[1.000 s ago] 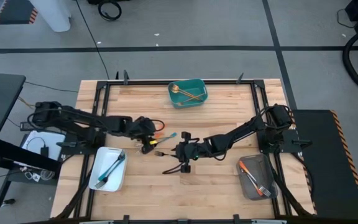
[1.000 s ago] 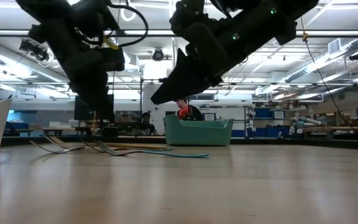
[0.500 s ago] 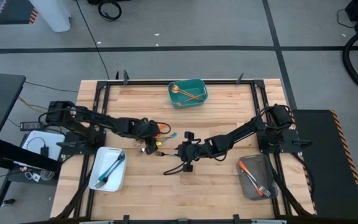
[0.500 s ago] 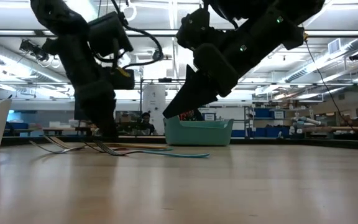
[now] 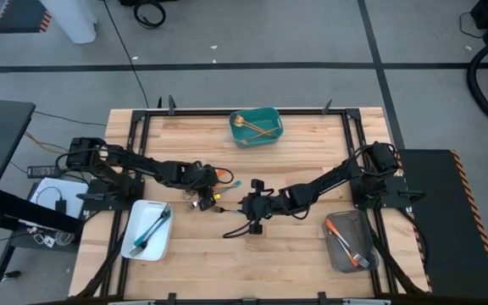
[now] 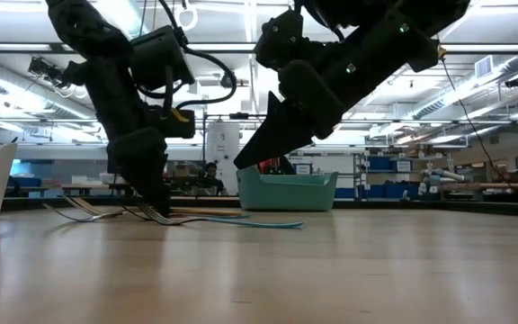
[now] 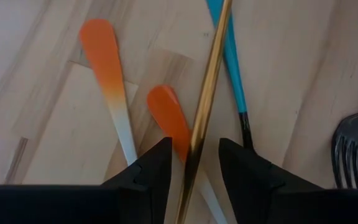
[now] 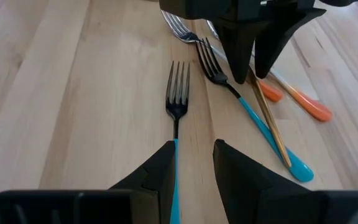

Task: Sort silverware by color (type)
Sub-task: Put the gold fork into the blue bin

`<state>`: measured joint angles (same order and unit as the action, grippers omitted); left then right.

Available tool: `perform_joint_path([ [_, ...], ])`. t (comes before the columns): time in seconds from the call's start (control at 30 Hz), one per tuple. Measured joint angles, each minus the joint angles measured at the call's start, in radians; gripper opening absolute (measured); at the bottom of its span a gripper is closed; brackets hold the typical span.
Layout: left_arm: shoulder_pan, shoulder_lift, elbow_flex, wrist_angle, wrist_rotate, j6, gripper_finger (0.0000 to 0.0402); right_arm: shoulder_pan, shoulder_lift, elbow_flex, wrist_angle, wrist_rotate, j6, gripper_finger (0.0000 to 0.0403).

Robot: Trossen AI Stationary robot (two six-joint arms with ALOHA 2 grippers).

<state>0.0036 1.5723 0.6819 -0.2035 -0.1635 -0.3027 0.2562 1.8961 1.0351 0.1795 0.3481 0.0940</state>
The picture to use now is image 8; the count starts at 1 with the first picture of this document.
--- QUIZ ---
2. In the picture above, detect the gold fork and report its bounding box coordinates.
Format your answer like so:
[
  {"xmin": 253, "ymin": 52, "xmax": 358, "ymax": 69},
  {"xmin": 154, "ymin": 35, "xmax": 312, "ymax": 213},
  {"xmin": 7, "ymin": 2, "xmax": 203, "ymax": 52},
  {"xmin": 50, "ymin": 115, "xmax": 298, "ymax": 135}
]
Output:
[{"xmin": 247, "ymin": 68, "xmax": 293, "ymax": 169}]

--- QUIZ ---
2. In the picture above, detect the blue-handled black fork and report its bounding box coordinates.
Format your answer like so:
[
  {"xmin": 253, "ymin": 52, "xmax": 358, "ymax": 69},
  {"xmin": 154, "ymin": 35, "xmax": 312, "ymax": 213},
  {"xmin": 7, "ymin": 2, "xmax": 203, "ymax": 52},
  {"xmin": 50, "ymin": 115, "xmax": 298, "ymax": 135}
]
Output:
[
  {"xmin": 195, "ymin": 37, "xmax": 315, "ymax": 184},
  {"xmin": 165, "ymin": 60, "xmax": 191, "ymax": 224}
]

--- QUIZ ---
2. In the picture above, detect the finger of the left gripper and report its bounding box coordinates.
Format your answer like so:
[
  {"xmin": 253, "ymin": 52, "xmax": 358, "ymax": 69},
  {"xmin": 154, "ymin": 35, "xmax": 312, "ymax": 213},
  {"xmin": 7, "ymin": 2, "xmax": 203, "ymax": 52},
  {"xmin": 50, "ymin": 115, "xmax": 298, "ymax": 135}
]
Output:
[
  {"xmin": 213, "ymin": 20, "xmax": 270, "ymax": 85},
  {"xmin": 255, "ymin": 8, "xmax": 327, "ymax": 78}
]

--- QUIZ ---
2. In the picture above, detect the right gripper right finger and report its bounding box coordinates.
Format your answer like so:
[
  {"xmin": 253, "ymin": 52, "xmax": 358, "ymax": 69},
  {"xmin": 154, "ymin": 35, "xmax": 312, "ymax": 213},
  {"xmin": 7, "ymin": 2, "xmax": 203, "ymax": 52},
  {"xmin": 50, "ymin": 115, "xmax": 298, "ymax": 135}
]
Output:
[{"xmin": 213, "ymin": 139, "xmax": 312, "ymax": 224}]

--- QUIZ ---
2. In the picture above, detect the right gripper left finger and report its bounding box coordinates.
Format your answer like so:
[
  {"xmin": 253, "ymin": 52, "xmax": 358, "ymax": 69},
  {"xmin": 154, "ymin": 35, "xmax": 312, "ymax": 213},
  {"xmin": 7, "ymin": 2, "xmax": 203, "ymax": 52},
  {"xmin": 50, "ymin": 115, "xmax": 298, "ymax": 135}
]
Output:
[{"xmin": 109, "ymin": 140, "xmax": 177, "ymax": 224}]

